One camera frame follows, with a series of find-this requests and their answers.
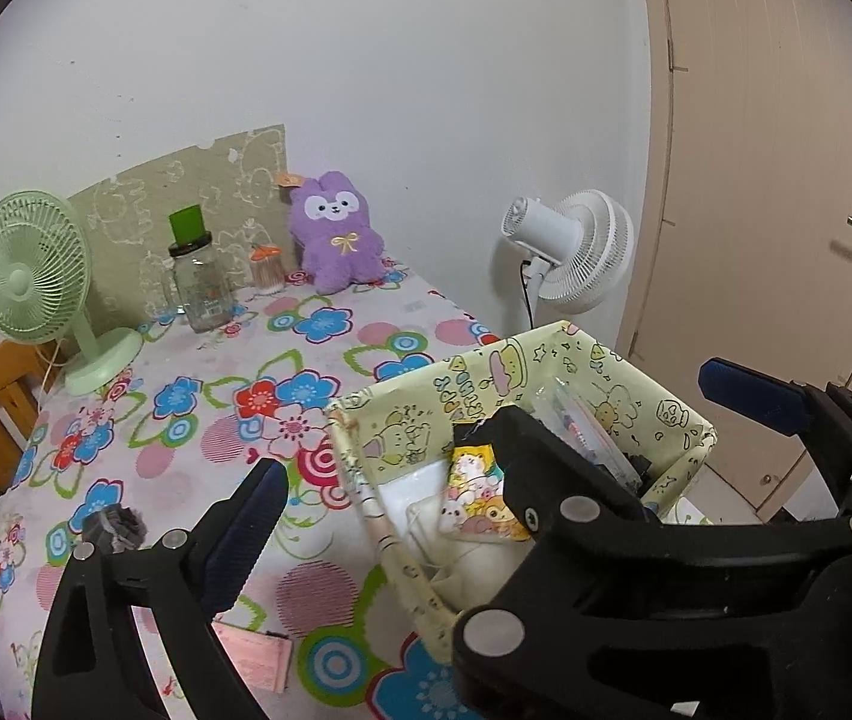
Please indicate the beige door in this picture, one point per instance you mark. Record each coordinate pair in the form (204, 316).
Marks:
(756, 165)

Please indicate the black plastic bag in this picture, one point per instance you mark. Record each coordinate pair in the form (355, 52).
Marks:
(636, 474)

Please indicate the floral tablecloth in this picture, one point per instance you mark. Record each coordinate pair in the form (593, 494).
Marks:
(193, 465)

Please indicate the toothpick jar with orange lid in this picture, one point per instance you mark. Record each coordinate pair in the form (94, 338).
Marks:
(266, 274)

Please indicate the green desk fan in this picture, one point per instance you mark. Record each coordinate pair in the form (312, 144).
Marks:
(21, 277)

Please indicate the pink paper packet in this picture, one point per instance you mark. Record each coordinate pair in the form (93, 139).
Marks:
(261, 656)

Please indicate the grey scrunchie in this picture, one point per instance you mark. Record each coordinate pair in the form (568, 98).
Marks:
(117, 526)

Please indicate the orange plush tag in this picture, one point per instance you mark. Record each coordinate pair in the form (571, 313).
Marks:
(287, 179)

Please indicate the green plastic cup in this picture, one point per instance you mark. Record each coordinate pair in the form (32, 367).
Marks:
(186, 225)

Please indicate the cartoon print packet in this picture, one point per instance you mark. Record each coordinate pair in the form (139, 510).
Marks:
(471, 495)

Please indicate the yellow cartoon print storage box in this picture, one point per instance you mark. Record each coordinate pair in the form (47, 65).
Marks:
(411, 427)

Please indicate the white standing fan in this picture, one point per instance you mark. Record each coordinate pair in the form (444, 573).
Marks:
(591, 255)

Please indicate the clear plastic packet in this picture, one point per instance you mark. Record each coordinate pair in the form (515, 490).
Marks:
(576, 420)

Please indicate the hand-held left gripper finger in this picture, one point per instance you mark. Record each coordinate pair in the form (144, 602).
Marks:
(246, 532)

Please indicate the green patterned wall panel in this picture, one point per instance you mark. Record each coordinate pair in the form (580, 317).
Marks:
(171, 180)

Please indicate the purple plush rabbit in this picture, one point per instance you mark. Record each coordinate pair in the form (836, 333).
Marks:
(336, 247)

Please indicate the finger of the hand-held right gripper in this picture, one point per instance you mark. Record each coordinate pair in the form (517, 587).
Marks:
(748, 394)
(561, 465)

